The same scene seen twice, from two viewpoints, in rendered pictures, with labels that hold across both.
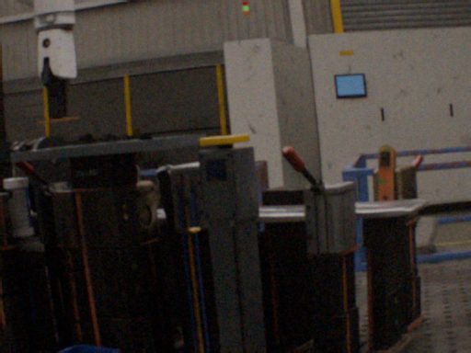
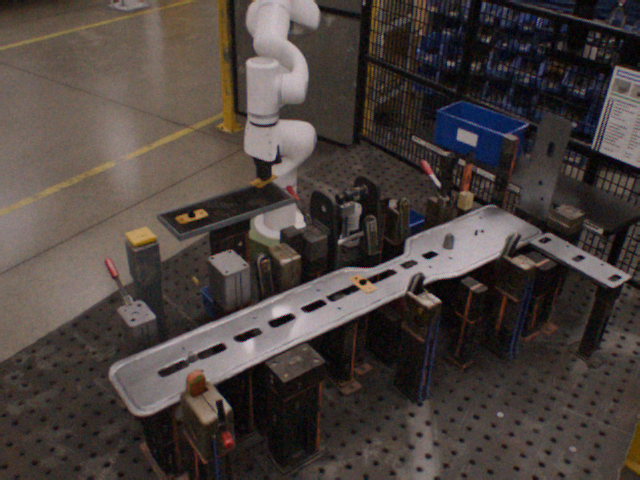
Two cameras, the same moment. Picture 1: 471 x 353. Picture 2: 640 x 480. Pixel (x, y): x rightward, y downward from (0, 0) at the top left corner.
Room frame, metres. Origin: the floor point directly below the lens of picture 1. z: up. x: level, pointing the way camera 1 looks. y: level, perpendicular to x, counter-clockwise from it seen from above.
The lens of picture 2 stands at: (2.50, -1.15, 2.09)
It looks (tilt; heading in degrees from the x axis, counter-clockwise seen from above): 33 degrees down; 112
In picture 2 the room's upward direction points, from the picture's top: 2 degrees clockwise
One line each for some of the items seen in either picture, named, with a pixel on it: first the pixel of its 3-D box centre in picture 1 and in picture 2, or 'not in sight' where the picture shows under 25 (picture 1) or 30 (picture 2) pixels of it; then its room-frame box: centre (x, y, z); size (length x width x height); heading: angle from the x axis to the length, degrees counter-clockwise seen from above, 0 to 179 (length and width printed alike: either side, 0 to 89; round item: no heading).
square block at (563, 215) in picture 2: not in sight; (555, 257); (2.56, 0.84, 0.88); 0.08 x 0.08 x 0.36; 60
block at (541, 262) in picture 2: not in sight; (528, 296); (2.51, 0.64, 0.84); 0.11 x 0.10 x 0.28; 150
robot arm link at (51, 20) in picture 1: (53, 22); (262, 114); (1.73, 0.33, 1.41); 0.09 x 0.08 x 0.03; 168
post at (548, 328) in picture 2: not in sight; (548, 288); (2.56, 0.70, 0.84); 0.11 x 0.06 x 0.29; 150
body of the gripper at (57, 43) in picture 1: (55, 52); (263, 136); (1.74, 0.33, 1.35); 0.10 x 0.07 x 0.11; 168
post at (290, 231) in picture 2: not in sight; (290, 285); (1.84, 0.30, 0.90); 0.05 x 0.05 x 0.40; 60
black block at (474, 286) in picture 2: not in sight; (466, 324); (2.36, 0.42, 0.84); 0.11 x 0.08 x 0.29; 150
